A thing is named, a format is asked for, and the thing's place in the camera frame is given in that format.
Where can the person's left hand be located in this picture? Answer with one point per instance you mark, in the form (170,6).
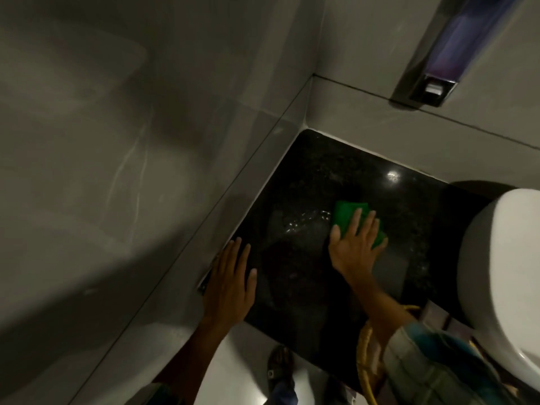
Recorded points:
(228,293)

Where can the person's right hand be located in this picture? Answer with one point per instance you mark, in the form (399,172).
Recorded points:
(353,253)

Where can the person's right thumb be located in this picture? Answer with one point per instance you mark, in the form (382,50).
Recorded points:
(335,238)

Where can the person's right middle finger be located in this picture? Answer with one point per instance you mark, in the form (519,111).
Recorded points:
(367,225)

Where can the person's left middle finger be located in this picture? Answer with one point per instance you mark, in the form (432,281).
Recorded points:
(233,258)

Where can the person's right little finger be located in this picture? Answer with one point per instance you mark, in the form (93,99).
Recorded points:
(381,247)

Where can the person's left thumb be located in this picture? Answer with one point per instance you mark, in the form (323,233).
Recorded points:
(252,283)

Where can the green scrub pad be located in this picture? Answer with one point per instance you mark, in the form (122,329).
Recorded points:
(346,215)

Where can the person's right forearm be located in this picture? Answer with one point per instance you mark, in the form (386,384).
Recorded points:
(379,305)

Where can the person's left forearm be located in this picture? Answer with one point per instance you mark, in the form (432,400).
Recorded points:
(194,358)

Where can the dark sandal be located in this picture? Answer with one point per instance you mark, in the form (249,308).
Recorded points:
(280,369)

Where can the blue jeans leg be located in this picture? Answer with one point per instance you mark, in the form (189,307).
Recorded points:
(282,397)

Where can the white ceramic wash basin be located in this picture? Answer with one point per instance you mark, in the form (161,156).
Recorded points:
(502,274)

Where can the plaid shirt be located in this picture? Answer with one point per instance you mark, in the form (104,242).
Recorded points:
(438,366)

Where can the chrome wall soap dispenser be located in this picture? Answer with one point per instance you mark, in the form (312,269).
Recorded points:
(451,50)

